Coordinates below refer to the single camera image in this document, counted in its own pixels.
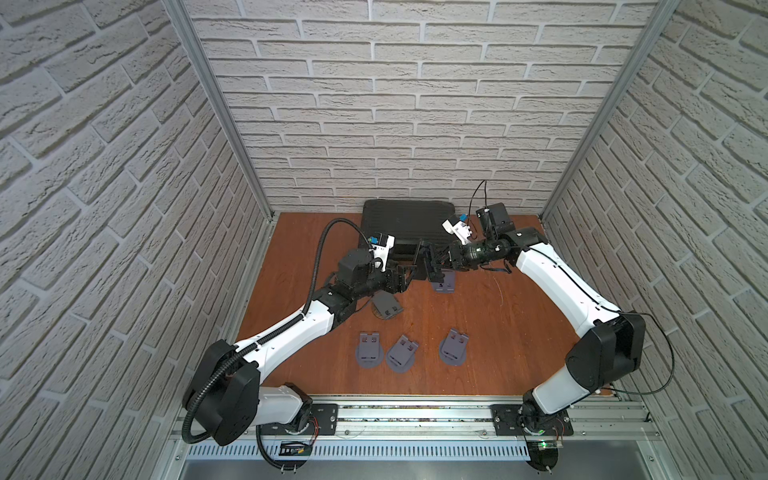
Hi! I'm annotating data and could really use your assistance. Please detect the left corner aluminium profile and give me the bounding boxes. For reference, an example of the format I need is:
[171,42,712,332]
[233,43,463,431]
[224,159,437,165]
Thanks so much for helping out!
[164,0,275,221]

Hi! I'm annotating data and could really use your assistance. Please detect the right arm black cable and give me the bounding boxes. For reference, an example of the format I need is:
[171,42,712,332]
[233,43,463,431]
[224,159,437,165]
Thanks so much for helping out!
[466,179,676,397]

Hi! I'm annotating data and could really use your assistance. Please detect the aluminium front rail frame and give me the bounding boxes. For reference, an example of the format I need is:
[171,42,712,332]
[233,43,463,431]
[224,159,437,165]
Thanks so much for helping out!
[157,393,679,480]

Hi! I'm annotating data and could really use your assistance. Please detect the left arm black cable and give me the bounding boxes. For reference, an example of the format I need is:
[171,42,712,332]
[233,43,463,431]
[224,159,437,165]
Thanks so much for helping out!
[181,217,373,445]

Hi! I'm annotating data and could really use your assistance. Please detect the black plastic tool case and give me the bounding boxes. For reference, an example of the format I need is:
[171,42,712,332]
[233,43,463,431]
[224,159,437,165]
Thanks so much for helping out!
[360,199,456,262]

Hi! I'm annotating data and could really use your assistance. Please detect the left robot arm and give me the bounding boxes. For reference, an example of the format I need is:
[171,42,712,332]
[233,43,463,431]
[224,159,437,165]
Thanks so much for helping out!
[181,249,417,446]

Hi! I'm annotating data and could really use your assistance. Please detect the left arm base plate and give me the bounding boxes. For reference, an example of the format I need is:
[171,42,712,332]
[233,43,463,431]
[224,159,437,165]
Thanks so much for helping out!
[261,403,339,436]

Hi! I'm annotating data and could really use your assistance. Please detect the corner aluminium profile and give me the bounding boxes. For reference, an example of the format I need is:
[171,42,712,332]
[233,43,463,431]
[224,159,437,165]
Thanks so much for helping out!
[539,0,680,222]
[164,0,275,221]

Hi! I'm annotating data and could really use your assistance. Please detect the right corner aluminium profile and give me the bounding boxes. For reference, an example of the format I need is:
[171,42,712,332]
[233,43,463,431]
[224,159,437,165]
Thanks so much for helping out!
[539,0,680,222]

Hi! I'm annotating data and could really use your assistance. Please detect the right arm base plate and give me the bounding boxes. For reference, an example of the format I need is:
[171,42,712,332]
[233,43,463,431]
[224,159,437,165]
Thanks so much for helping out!
[490,403,574,437]

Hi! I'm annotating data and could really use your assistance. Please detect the black phone stand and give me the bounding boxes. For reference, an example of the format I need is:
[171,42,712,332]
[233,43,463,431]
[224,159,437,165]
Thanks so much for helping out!
[415,241,444,283]

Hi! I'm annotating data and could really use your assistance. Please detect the dark grey stand wooden base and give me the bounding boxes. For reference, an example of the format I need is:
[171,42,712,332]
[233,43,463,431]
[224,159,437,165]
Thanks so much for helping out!
[372,291,403,320]

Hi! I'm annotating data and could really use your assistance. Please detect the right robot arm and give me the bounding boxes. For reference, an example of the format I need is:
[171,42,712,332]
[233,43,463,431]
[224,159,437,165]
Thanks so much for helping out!
[421,227,646,415]

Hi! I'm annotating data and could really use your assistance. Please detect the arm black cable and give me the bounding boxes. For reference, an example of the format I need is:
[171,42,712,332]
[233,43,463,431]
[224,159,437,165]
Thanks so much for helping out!
[181,217,373,445]
[466,179,676,397]

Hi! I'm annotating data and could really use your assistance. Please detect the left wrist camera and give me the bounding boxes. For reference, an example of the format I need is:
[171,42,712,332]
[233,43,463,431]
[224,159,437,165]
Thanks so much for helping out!
[368,235,395,272]

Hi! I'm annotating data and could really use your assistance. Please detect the grey phone stand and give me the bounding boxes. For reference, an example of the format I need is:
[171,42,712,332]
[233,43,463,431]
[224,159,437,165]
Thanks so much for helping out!
[355,332,384,369]
[385,335,419,374]
[439,328,469,366]

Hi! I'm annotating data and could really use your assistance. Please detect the purple-grey phone stand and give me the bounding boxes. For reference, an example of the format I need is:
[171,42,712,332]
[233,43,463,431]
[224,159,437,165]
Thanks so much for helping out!
[431,270,456,294]

